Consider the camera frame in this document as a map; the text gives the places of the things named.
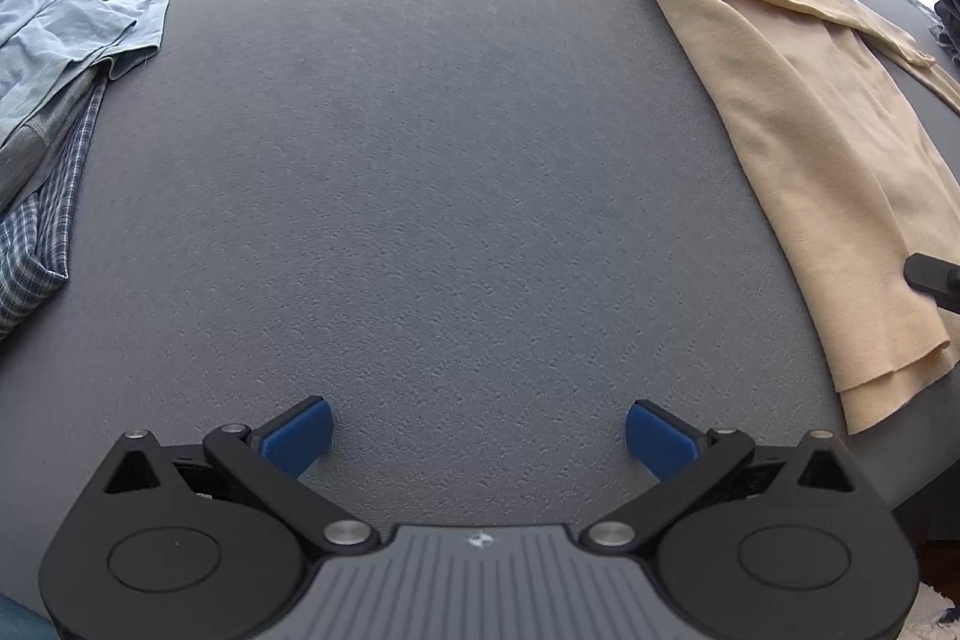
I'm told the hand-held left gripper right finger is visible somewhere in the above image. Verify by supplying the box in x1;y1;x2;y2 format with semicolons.
585;398;860;552

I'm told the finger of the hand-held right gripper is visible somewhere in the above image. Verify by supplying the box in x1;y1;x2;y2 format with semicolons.
904;251;960;315

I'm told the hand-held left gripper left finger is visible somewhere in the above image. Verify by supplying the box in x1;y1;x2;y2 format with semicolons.
101;396;380;555

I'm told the beige garment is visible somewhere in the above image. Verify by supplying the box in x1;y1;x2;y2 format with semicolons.
562;0;960;435

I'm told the pile of dark clothes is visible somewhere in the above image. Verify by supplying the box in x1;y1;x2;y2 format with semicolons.
930;0;960;64

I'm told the blue plaid shirt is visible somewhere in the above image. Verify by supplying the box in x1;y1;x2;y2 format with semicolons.
0;77;106;341

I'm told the white fuzzy rug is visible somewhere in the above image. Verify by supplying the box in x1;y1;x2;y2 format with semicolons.
896;580;960;640

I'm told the grey shirt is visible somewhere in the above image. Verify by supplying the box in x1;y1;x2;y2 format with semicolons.
0;74;95;214

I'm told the light blue printed t-shirt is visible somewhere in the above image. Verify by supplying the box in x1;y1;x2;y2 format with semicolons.
0;0;177;150

